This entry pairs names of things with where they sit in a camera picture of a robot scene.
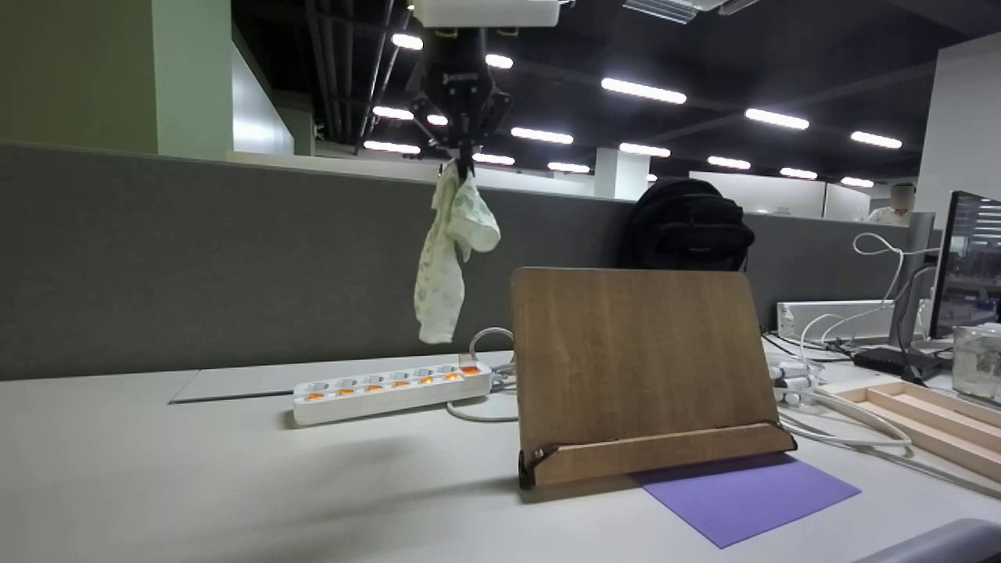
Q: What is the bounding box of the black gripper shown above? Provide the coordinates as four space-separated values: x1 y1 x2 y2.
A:
413 25 512 182

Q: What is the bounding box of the green patterned white cloth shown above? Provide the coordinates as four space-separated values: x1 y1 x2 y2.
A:
409 165 502 347

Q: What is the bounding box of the wooden book stand board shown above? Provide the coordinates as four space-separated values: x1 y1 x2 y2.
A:
507 263 800 504

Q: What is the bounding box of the black backpack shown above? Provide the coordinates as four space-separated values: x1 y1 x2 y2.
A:
616 174 758 274

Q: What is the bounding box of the white power strip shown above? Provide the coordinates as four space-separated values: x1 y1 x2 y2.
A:
286 358 498 430

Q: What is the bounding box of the grey office partition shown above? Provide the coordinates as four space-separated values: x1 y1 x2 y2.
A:
0 141 942 382

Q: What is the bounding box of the white flat box device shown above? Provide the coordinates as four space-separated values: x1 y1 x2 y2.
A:
773 297 899 347

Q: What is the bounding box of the person in white shirt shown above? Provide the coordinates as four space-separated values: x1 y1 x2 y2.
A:
863 178 923 227

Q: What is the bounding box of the purple paper sheet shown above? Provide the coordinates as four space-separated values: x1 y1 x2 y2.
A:
630 455 863 555

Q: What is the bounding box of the grey monitor stand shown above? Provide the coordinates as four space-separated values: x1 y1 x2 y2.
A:
852 211 948 386

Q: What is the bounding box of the computer monitor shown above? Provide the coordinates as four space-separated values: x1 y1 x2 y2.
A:
927 188 1001 344

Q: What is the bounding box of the clear plastic box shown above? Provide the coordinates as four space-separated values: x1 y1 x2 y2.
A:
948 318 1001 409

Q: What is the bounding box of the white power strip cable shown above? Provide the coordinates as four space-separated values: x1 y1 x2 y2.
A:
443 321 518 424

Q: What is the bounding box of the white looped cable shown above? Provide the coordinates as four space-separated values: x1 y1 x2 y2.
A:
848 227 942 306

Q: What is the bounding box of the white table cable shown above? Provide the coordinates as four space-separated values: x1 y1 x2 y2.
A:
763 331 919 464

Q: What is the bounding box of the light wooden frame tray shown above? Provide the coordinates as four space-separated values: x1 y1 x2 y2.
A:
828 380 1001 484

